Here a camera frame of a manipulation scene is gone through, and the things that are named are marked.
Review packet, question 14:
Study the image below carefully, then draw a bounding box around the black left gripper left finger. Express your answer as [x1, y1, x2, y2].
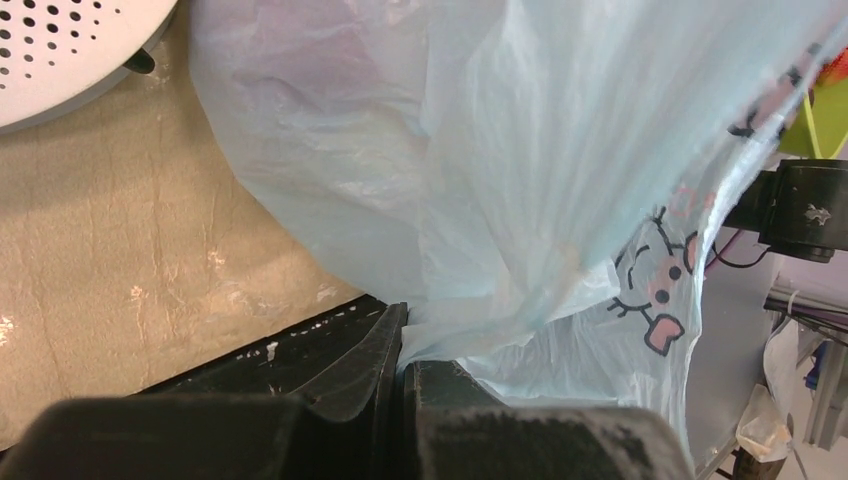
[1, 304, 408, 479]

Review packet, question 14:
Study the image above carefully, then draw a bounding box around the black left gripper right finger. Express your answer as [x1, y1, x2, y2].
[402, 362, 694, 479]

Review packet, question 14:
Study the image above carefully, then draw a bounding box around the blue plastic bag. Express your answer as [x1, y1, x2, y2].
[189, 1, 847, 437]

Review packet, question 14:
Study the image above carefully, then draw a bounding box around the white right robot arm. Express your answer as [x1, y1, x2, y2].
[723, 159, 847, 263]

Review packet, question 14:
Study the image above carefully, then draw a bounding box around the green plastic bowl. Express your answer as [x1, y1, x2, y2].
[778, 80, 847, 159]

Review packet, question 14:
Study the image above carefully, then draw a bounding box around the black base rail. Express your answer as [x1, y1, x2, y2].
[142, 295, 386, 395]

